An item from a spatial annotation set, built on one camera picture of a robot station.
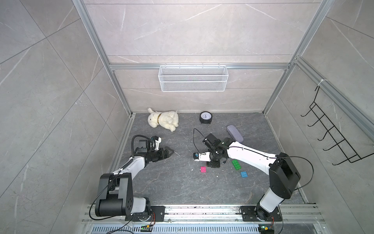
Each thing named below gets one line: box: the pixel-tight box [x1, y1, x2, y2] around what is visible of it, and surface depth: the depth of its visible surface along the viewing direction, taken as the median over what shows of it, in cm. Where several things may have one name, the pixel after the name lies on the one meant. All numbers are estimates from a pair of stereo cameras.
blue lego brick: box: [240, 171, 248, 178], surface depth 87 cm
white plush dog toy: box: [147, 107, 179, 133], surface depth 109 cm
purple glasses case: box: [226, 124, 244, 143], surface depth 106 cm
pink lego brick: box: [200, 166, 207, 173], surface depth 90 cm
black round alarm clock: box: [199, 111, 213, 125], surface depth 117 cm
